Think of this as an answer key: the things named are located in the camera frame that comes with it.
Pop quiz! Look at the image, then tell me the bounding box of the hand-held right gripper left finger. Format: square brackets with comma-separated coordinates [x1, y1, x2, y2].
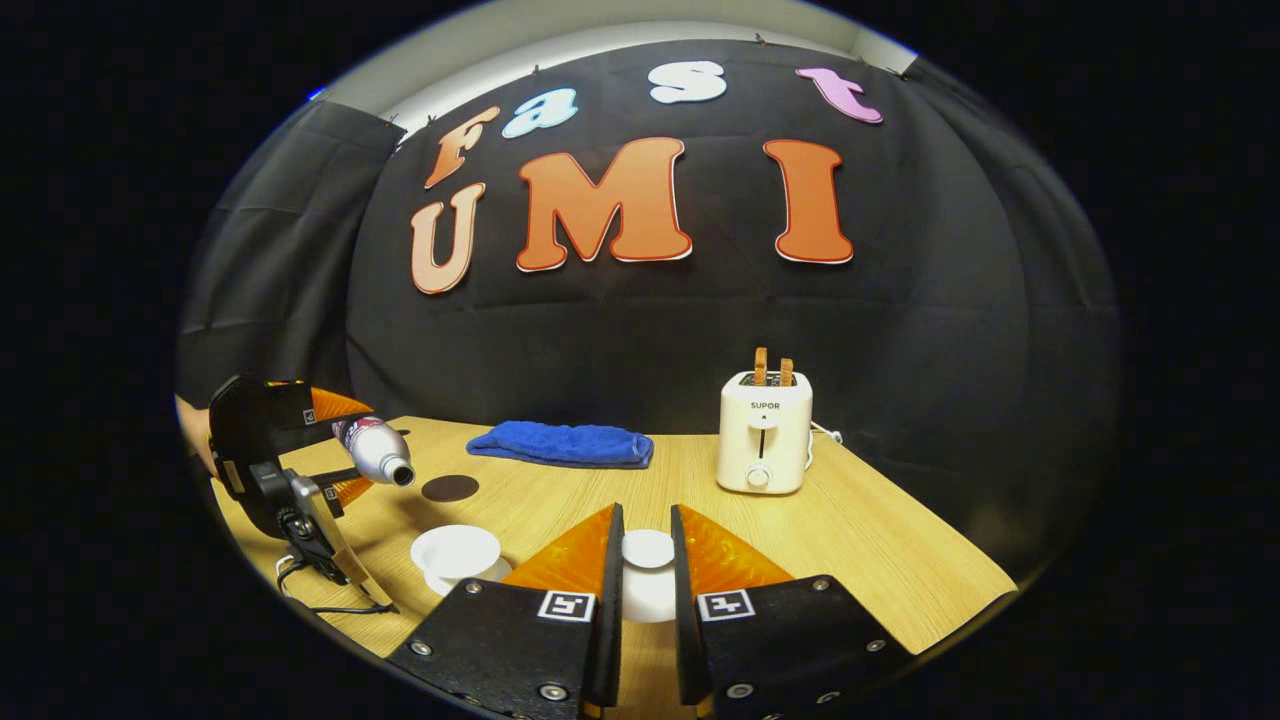
[385, 502, 627, 720]

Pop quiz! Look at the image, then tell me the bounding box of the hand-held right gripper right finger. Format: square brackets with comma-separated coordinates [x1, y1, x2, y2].
[669, 503, 917, 720]

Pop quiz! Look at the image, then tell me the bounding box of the silver water bottle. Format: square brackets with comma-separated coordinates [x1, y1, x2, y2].
[333, 416, 416, 488]

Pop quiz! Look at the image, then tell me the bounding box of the white teacup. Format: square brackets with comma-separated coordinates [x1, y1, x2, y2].
[410, 524, 513, 599]

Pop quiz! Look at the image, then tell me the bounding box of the blue towel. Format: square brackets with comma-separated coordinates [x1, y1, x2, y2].
[466, 420, 655, 470]

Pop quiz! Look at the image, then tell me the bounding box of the white toaster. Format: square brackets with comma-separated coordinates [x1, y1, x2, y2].
[717, 370, 814, 496]

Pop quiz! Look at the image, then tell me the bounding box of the black backdrop cloth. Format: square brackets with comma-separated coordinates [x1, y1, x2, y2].
[175, 40, 1123, 561]

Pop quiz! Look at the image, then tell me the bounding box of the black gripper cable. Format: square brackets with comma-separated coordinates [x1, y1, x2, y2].
[275, 558, 398, 615]

